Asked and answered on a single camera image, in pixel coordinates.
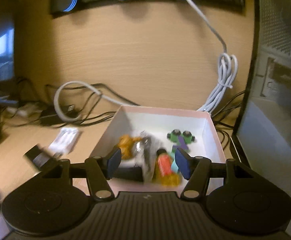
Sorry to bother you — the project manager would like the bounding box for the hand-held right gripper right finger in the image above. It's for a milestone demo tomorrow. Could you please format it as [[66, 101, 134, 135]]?
[[175, 148, 255, 200]]

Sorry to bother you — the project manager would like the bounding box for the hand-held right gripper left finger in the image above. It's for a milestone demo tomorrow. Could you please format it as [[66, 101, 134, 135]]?
[[42, 147, 122, 200]]

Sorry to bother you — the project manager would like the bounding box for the orange toy figure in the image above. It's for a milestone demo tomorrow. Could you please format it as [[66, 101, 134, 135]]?
[[118, 134, 142, 159]]

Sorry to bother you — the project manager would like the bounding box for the green toy car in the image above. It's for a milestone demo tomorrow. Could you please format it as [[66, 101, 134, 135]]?
[[166, 129, 195, 153]]

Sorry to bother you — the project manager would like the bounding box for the clear plastic bag of screws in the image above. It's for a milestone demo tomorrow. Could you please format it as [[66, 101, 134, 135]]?
[[133, 130, 166, 183]]

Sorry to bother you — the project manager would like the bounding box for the pink cardboard box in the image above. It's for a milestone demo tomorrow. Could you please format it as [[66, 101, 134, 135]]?
[[89, 105, 226, 196]]

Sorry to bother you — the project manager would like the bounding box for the white battery charger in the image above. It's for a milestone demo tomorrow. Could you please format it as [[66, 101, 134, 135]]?
[[48, 127, 83, 154]]

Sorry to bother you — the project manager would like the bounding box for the black power adapter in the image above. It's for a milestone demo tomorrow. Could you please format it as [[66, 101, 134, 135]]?
[[39, 104, 79, 126]]

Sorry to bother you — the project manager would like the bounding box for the black rectangular device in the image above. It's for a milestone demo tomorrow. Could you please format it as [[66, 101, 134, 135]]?
[[23, 144, 61, 172]]

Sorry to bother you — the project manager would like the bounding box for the white power strip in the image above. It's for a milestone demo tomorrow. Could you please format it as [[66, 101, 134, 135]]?
[[7, 103, 40, 117]]

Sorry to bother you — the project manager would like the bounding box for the computer tower case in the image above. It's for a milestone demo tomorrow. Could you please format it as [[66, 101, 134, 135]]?
[[235, 0, 291, 207]]

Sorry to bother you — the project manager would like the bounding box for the black cable tangle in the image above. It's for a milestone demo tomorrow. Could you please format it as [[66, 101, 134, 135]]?
[[15, 77, 137, 128]]

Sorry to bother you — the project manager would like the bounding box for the white bundled cable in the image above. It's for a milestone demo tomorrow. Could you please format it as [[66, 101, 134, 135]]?
[[174, 0, 238, 113]]

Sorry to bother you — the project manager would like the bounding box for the grey looped cable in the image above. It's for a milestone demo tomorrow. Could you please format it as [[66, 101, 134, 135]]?
[[53, 80, 139, 123]]

